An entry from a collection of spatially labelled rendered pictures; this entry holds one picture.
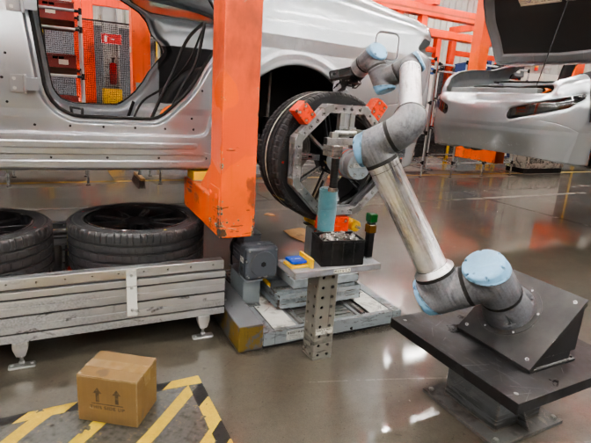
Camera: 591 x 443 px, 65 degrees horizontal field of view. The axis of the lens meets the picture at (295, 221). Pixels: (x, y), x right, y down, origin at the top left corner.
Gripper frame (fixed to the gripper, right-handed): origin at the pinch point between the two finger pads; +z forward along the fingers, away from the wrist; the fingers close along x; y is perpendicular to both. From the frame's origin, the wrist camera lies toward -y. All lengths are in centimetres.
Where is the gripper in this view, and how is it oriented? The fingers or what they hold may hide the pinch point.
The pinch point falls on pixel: (333, 89)
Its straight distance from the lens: 243.8
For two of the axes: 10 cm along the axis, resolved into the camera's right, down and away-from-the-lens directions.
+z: -4.2, 2.3, 8.8
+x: -1.3, -9.7, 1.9
